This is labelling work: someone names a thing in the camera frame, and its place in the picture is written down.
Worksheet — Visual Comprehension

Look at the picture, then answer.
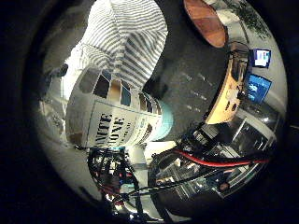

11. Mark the curved wooden desk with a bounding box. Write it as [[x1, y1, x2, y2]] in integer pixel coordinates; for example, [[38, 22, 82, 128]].
[[205, 41, 250, 125]]

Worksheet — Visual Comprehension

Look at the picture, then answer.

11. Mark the spray bottle with printed label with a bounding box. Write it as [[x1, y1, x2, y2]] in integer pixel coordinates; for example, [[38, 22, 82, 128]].
[[64, 66, 175, 149]]

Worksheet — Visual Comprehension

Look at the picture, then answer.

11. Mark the round wooden table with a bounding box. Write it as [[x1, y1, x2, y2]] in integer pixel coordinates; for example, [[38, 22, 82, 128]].
[[182, 0, 229, 49]]

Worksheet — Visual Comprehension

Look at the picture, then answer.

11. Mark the black cable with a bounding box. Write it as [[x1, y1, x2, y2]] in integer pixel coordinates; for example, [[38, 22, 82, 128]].
[[124, 167, 237, 200]]

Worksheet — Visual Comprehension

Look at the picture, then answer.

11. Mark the large computer monitor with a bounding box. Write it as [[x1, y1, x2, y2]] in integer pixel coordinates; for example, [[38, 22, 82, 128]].
[[244, 73, 273, 105]]

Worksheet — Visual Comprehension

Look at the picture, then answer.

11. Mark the small computer monitor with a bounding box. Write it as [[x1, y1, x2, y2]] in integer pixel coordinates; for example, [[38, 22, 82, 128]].
[[249, 48, 273, 69]]

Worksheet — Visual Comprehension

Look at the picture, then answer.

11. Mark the blue white striped cloth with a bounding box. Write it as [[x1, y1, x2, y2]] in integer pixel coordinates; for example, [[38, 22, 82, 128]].
[[70, 0, 169, 91]]

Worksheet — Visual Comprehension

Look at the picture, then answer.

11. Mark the red cable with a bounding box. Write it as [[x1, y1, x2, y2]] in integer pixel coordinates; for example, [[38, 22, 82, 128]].
[[173, 148, 271, 168]]

